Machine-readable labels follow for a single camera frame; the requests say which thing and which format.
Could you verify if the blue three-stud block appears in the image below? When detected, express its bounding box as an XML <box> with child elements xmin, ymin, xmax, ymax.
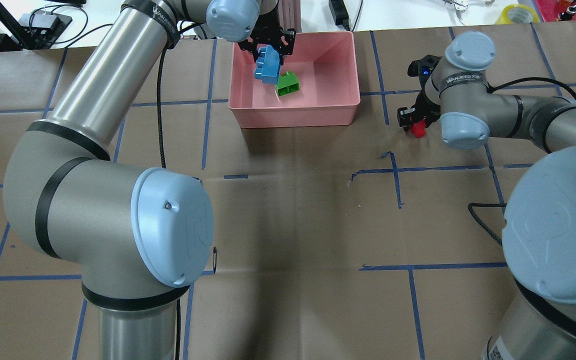
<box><xmin>253</xmin><ymin>45</ymin><xmax>282</xmax><ymax>85</ymax></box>

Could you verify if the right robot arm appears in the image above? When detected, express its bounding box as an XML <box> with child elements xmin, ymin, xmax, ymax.
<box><xmin>398</xmin><ymin>30</ymin><xmax>576</xmax><ymax>360</ymax></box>

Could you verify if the pink plastic box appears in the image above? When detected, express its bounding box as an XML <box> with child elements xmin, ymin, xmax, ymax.
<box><xmin>228</xmin><ymin>31</ymin><xmax>361</xmax><ymax>129</ymax></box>

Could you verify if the green two-stud block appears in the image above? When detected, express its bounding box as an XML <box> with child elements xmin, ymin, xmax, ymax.
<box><xmin>275</xmin><ymin>70</ymin><xmax>300</xmax><ymax>97</ymax></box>

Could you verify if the red parts tray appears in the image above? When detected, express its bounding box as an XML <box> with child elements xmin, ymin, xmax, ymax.
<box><xmin>533</xmin><ymin>0</ymin><xmax>576</xmax><ymax>23</ymax></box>

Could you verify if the black power adapter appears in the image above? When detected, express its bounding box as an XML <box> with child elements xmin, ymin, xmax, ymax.
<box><xmin>327</xmin><ymin>0</ymin><xmax>350</xmax><ymax>30</ymax></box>

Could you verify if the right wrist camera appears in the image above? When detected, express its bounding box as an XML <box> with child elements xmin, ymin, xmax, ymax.
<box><xmin>407</xmin><ymin>54</ymin><xmax>442</xmax><ymax>79</ymax></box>

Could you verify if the aluminium frame post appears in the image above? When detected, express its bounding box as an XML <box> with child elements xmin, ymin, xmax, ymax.
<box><xmin>278</xmin><ymin>0</ymin><xmax>302</xmax><ymax>32</ymax></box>

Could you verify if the yellow tape roll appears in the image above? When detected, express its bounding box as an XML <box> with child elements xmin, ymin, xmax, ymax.
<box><xmin>494</xmin><ymin>4</ymin><xmax>540</xmax><ymax>25</ymax></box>

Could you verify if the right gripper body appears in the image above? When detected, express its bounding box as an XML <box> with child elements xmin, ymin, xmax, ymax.
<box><xmin>397</xmin><ymin>76</ymin><xmax>441</xmax><ymax>132</ymax></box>

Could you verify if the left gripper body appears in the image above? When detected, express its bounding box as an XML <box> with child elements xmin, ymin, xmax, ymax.
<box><xmin>238</xmin><ymin>0</ymin><xmax>297</xmax><ymax>56</ymax></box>

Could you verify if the black usb hub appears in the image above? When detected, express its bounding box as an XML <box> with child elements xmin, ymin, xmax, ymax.
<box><xmin>18</xmin><ymin>10</ymin><xmax>73</xmax><ymax>50</ymax></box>

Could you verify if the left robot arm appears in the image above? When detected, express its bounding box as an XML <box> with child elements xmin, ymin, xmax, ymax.
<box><xmin>3</xmin><ymin>0</ymin><xmax>295</xmax><ymax>360</ymax></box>

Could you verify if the red block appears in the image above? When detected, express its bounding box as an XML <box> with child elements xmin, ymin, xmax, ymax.
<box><xmin>409</xmin><ymin>120</ymin><xmax>426</xmax><ymax>139</ymax></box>

